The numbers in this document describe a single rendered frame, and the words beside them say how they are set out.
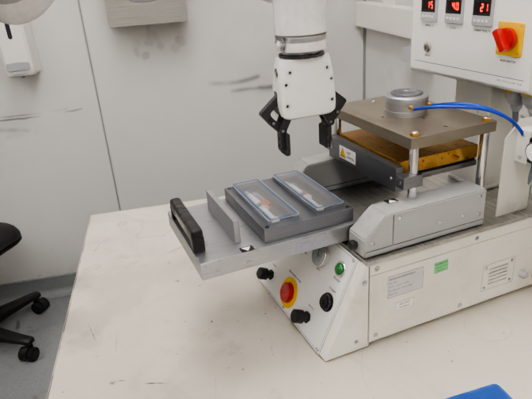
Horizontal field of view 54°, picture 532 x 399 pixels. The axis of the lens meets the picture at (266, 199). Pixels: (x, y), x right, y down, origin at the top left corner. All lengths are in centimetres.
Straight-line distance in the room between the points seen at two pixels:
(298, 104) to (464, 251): 40
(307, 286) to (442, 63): 52
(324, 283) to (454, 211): 26
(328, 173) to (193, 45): 134
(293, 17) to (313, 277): 46
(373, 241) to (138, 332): 49
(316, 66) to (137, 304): 61
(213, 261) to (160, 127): 162
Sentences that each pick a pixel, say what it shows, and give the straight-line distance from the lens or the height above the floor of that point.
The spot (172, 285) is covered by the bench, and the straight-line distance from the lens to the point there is 119.
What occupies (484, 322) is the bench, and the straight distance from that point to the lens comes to 107.
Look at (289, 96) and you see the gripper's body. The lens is 87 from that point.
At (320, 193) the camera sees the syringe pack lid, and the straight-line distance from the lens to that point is 93.
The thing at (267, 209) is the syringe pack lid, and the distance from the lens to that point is 88.
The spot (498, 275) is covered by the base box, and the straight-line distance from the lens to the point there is 110.
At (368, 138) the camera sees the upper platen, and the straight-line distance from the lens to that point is 105.
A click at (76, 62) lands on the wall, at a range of 236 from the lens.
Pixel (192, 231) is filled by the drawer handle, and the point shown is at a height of 101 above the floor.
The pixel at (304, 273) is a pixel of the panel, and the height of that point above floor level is 84.
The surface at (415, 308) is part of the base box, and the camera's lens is 99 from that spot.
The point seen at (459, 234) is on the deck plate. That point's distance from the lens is 97.
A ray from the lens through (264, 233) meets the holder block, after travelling 84.
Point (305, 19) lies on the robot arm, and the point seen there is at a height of 130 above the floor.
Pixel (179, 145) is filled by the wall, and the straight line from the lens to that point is 242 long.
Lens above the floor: 138
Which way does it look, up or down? 24 degrees down
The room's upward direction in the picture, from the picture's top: 4 degrees counter-clockwise
